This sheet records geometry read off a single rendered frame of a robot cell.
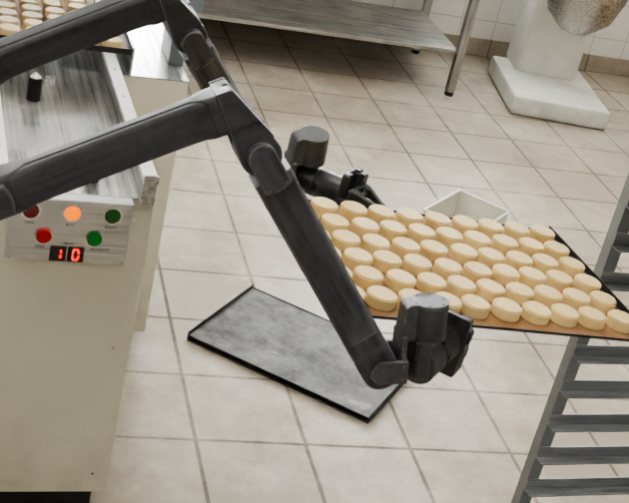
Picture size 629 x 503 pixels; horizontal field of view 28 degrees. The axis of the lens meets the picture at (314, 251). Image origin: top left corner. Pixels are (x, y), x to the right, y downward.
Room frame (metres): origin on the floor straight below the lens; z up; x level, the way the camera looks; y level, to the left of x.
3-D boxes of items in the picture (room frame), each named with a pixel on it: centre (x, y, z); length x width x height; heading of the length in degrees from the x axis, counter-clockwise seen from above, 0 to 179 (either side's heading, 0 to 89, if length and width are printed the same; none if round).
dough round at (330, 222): (1.98, -0.02, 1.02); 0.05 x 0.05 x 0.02
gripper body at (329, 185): (2.16, -0.01, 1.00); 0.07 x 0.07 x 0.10; 68
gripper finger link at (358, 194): (2.14, -0.08, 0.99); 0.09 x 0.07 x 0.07; 68
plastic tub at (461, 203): (4.21, -0.51, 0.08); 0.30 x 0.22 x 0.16; 153
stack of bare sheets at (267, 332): (3.23, -0.05, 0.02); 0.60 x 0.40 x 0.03; 70
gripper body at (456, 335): (1.67, -0.22, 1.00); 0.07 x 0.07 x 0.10; 68
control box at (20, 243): (2.21, 0.49, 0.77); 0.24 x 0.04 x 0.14; 111
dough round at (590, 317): (1.91, -0.48, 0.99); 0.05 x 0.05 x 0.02
